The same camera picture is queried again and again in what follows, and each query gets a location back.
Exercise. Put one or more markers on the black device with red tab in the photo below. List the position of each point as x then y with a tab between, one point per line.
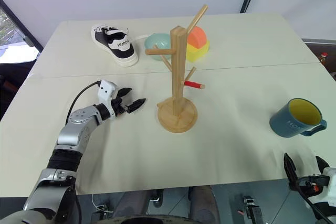
250	207

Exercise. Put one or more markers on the black window frame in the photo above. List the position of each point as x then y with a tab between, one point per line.
15	19

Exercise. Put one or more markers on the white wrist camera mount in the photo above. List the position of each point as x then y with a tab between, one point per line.
106	90
331	182

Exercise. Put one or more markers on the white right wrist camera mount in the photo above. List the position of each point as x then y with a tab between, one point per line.
331	182

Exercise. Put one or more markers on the wooden mug tree stand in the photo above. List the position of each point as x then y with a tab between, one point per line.
177	77

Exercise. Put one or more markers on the small bottle with red cap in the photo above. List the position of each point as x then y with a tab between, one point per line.
323	58

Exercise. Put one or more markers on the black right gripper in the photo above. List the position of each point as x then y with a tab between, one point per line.
311	184

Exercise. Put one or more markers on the yellow plastic container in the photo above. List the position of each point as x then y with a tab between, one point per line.
195	52

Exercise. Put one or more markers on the white sheet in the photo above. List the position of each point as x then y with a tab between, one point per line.
18	54

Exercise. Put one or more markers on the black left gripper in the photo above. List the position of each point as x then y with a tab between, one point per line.
120	106

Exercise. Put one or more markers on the grey blurred leg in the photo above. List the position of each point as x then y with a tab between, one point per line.
134	203
204	200

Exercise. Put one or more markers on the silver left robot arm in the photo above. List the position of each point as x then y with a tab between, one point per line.
71	134

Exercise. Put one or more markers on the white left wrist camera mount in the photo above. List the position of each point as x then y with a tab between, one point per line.
106	90

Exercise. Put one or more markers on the white shoelace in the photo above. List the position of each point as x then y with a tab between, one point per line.
141	36

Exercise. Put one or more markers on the white tablecloth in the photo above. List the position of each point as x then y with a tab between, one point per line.
126	150

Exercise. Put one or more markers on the teal bowl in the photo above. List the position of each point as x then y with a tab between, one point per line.
157	41

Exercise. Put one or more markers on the black and white sneaker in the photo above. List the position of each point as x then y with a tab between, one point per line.
123	51

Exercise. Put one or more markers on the blue mug with yellow inside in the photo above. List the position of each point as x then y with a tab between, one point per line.
283	125

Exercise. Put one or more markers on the orange bowl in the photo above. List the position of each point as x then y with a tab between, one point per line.
198	37

